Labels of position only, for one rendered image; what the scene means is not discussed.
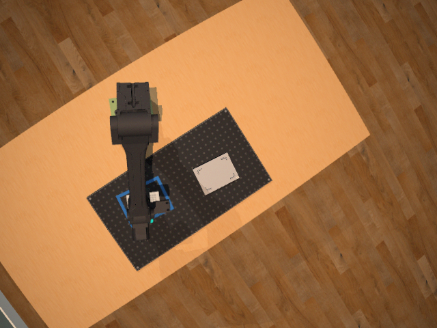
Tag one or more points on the blue tape outline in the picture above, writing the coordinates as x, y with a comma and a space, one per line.
147, 182

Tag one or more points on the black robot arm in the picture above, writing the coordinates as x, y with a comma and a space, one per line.
133, 118

